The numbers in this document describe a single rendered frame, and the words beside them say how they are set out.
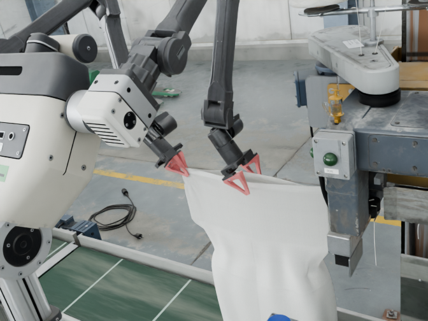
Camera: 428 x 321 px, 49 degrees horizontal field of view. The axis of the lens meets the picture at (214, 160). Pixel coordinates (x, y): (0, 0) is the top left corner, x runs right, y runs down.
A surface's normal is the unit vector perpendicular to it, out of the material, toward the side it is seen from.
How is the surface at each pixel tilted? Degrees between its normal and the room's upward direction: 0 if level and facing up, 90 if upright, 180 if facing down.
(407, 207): 90
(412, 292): 90
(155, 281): 0
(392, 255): 0
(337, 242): 90
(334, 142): 90
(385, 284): 0
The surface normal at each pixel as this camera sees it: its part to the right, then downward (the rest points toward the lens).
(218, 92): -0.48, 0.12
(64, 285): -0.17, -0.89
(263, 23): -0.53, 0.44
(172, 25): -0.31, -0.54
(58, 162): 0.83, 0.11
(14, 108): -0.51, -0.23
